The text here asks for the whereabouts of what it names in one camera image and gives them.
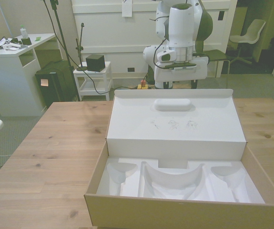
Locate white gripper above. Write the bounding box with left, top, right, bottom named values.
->
left=154, top=56, right=209, bottom=90

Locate cardboard box with white lid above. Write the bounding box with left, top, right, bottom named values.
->
left=83, top=88, right=274, bottom=229

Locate red emergency stop button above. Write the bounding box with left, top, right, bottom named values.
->
left=137, top=80, right=150, bottom=90

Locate dark green stool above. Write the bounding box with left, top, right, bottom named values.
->
left=193, top=49, right=231, bottom=89

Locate white panelled partition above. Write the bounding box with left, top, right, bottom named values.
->
left=71, top=0, right=238, bottom=80

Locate white step stool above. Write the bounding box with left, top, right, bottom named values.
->
left=72, top=61, right=114, bottom=102

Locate white swivel chair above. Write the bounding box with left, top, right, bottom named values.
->
left=229, top=19, right=266, bottom=65

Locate black cube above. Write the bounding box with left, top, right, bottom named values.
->
left=85, top=54, right=104, bottom=73

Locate white paper sheet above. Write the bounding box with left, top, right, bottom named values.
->
left=122, top=0, right=133, bottom=18

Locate white moulded insert tray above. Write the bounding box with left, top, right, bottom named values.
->
left=96, top=157, right=266, bottom=205

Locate black computer tower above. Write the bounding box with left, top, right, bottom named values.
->
left=34, top=60, right=77, bottom=108

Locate tall black tripod stand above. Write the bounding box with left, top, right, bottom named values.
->
left=41, top=0, right=81, bottom=102

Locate clear plastic bottle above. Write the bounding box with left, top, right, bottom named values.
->
left=20, top=24, right=29, bottom=39

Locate white desk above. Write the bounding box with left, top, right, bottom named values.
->
left=0, top=33, right=61, bottom=117

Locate white handheld device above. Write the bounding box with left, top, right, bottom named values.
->
left=3, top=42, right=21, bottom=52

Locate black cable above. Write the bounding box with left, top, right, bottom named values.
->
left=68, top=56, right=137, bottom=95

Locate short black camera stand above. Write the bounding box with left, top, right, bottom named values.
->
left=75, top=22, right=88, bottom=72

